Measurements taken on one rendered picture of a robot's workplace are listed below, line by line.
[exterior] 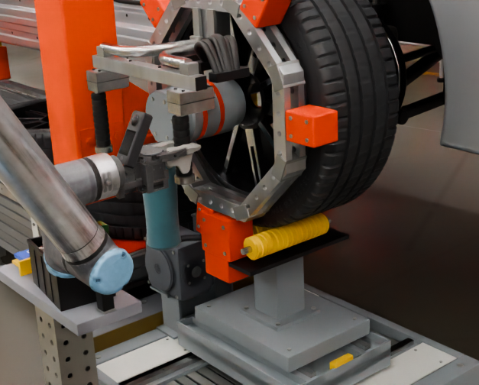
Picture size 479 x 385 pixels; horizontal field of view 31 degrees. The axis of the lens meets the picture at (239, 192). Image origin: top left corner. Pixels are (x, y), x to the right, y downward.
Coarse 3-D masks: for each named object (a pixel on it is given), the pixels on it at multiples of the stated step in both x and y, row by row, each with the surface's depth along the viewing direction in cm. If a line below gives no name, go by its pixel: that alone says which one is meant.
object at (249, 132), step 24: (192, 24) 220; (240, 48) 211; (264, 72) 210; (264, 96) 207; (264, 120) 211; (216, 144) 234; (240, 144) 238; (264, 144) 241; (216, 168) 229; (240, 168) 231; (264, 168) 216; (240, 192) 221
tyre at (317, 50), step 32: (320, 0) 193; (352, 0) 198; (288, 32) 192; (320, 32) 188; (352, 32) 193; (384, 32) 198; (320, 64) 187; (352, 64) 191; (384, 64) 197; (320, 96) 189; (352, 96) 191; (384, 96) 197; (352, 128) 193; (384, 128) 201; (320, 160) 194; (352, 160) 198; (384, 160) 207; (288, 192) 205; (320, 192) 199; (352, 192) 210; (256, 224) 219; (288, 224) 212
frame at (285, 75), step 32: (192, 0) 203; (224, 0) 193; (160, 32) 217; (256, 32) 187; (160, 64) 227; (288, 64) 186; (288, 96) 186; (192, 160) 227; (288, 160) 190; (192, 192) 222; (224, 192) 219; (256, 192) 201
